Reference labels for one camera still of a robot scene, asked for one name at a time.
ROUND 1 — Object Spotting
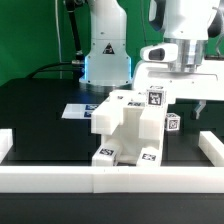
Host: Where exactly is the white chair seat part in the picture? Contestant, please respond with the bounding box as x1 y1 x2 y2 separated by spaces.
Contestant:
101 121 164 166

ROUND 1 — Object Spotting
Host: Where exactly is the black cable bundle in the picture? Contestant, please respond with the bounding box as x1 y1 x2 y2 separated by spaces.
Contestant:
24 0 88 80

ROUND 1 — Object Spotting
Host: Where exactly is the white sheet with fiducial tags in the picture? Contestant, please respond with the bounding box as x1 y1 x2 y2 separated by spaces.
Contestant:
62 104 98 119

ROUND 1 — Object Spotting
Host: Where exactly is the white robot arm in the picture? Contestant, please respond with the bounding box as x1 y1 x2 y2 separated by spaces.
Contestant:
81 0 224 115

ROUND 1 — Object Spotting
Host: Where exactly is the white chair back part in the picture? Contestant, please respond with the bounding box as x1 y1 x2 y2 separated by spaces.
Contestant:
91 90 167 135

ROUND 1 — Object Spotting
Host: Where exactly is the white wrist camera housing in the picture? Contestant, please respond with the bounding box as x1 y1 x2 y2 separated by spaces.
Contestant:
140 43 178 62

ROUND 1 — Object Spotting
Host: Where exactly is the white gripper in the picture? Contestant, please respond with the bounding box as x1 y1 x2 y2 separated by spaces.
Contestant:
132 60 224 120

